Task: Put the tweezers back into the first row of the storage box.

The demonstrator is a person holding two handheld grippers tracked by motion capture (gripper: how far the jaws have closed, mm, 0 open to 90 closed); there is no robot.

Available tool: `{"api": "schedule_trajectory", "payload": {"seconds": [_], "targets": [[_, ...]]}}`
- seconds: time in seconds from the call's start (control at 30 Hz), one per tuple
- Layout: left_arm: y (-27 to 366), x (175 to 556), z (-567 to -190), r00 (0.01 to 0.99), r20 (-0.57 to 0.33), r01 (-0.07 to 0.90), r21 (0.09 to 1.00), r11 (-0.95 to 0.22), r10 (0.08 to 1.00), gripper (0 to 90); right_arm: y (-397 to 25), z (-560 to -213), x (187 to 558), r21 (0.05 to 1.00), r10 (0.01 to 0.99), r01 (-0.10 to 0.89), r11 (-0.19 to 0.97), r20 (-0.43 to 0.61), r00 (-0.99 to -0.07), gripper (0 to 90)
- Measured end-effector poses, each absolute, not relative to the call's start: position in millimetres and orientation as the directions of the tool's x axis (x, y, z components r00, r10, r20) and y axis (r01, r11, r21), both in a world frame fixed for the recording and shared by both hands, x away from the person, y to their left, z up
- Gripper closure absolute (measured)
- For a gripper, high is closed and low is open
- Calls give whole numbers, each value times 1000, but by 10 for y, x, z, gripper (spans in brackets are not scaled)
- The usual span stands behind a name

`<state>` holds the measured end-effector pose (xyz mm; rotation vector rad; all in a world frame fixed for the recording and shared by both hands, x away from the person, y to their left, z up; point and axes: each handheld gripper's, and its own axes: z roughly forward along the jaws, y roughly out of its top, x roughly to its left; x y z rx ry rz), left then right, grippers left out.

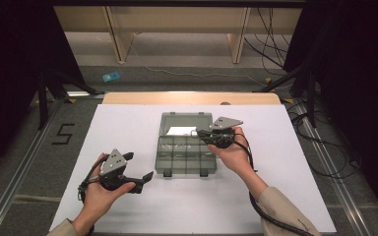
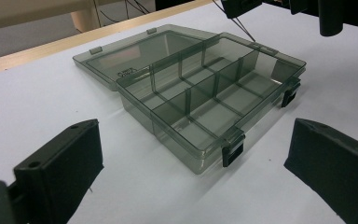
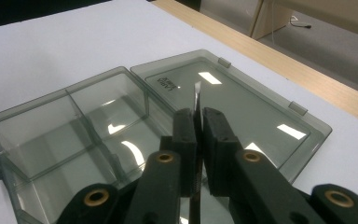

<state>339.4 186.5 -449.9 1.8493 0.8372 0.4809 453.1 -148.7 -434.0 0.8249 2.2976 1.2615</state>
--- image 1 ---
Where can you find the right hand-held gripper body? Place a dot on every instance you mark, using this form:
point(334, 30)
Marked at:
point(223, 124)

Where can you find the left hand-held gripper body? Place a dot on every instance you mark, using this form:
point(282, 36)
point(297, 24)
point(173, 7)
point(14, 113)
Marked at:
point(113, 164)

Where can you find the grey translucent compartment box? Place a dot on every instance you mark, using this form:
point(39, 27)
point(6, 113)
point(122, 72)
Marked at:
point(185, 157)

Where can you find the person's right hand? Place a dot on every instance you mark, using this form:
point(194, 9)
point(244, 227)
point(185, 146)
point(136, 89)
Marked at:
point(236, 157)

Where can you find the person's left hand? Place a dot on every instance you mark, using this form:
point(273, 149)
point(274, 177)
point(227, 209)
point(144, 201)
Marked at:
point(98, 203)

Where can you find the white table sheet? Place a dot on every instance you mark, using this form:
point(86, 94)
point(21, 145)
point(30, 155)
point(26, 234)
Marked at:
point(128, 124)

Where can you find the blue card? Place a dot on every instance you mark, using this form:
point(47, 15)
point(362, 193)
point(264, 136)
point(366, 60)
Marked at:
point(111, 76)

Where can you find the black metal stand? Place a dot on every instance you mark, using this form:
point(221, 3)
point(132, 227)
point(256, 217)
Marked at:
point(311, 98)
point(42, 98)

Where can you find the wooden shelf unit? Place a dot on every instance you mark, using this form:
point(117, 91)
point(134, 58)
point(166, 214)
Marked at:
point(177, 19)

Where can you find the dark curtain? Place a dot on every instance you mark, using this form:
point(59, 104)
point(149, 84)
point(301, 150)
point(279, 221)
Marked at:
point(357, 65)
point(13, 65)

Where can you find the silver floor bracket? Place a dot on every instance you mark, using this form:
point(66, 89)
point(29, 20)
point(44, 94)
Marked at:
point(78, 93)

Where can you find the aluminium floor rail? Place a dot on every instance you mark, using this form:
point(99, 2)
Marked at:
point(19, 173)
point(334, 170)

